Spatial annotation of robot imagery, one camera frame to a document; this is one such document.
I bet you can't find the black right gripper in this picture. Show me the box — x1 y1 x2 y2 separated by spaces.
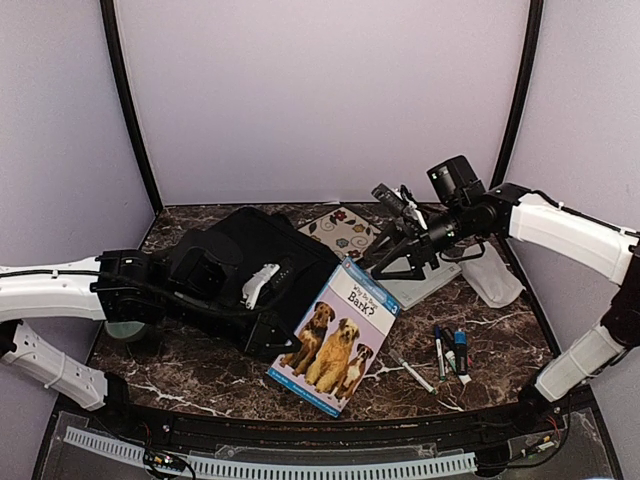
364 201 474 280

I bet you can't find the grey shrink-wrapped notebook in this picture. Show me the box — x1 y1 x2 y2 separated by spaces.
379 262 461 310

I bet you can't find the dog picture book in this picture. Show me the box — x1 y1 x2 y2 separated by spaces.
268 257 401 418

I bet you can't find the black student bag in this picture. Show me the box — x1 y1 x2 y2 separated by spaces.
169 207 341 351

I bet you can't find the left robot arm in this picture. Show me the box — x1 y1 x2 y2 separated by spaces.
1 249 300 436

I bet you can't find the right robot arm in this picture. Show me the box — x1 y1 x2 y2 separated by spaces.
368 183 639 434

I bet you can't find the blue-capped white marker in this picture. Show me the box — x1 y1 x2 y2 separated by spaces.
434 324 446 382

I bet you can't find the white cloth pouch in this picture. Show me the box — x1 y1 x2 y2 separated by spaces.
460 242 524 309

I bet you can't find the black marker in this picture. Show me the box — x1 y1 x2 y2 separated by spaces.
440 327 457 373

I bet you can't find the blue-capped black highlighter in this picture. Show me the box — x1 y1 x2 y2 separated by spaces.
454 329 468 376

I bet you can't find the white green glue stick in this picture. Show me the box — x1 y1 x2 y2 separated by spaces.
446 350 472 386

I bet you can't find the clear-capped white pen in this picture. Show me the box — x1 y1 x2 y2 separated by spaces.
389 350 437 395

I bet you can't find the pale green ceramic bowl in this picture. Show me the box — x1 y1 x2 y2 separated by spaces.
104 321 149 343

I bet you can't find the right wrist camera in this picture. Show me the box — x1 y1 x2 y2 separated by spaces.
426 155 486 208

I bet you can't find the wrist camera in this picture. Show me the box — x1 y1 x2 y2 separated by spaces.
167 247 237 300
426 155 486 208

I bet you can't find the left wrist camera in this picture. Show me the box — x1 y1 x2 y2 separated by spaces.
167 247 237 300

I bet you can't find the black front rail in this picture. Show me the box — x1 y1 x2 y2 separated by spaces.
128 405 521 446

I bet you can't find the grey slotted cable duct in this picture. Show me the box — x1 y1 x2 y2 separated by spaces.
64 427 477 480

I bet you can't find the right black frame post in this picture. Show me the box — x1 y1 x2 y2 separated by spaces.
490 0 544 188

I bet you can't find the black frame post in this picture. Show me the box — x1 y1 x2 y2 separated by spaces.
490 0 544 188
99 0 164 216

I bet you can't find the left black frame post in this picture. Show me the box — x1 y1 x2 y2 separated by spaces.
99 0 164 216

